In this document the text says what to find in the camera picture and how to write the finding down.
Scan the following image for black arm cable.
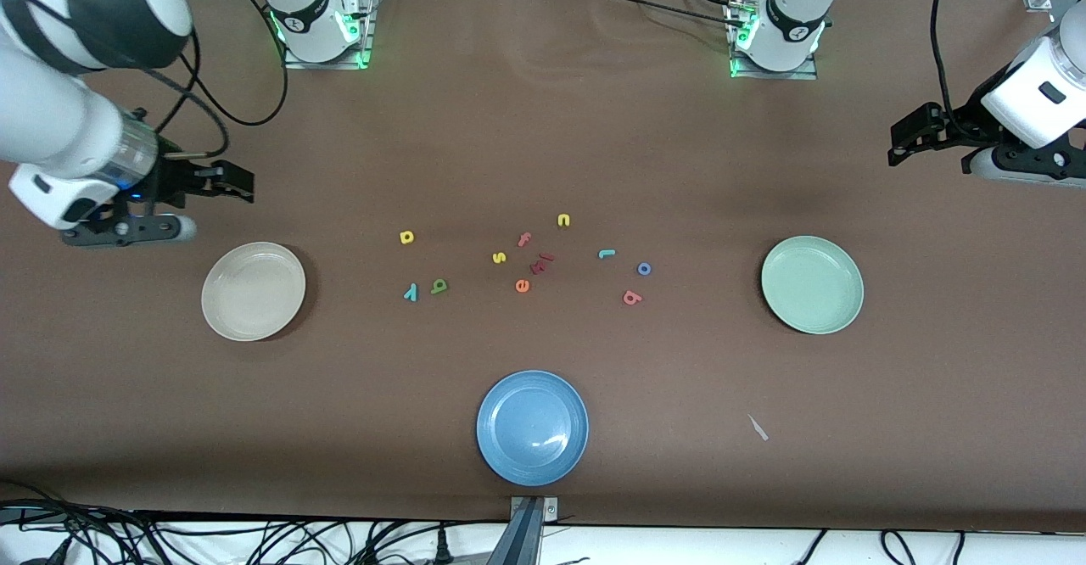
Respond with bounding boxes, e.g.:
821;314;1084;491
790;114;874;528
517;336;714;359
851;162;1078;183
157;0;289;159
931;0;968;142

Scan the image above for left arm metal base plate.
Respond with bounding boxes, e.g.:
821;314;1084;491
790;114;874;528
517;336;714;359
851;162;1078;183
725;0;820;81

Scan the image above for tangled black cables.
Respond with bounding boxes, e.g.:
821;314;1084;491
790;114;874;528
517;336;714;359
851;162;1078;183
0;480;501;565

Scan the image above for black cable on table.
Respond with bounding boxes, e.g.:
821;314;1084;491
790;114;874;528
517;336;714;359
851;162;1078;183
604;0;752;31

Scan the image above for light green plate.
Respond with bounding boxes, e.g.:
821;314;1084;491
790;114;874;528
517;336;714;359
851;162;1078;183
760;235;865;335

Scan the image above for blue plate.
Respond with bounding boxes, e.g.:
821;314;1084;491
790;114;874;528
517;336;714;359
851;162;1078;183
476;369;590;488

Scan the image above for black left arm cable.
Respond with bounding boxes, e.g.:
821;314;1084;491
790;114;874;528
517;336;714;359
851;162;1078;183
931;0;968;142

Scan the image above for brown table cover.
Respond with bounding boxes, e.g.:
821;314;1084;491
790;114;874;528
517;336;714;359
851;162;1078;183
0;0;1086;534

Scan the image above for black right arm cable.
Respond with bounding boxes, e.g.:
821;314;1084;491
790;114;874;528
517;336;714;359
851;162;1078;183
157;0;289;159

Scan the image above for beige brown plate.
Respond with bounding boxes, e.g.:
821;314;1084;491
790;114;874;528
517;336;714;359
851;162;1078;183
201;242;307;343

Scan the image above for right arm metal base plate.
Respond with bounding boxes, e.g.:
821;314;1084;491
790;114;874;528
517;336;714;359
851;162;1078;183
283;0;376;70

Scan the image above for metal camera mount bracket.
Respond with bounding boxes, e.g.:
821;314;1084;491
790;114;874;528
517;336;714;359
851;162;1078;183
485;495;561;565

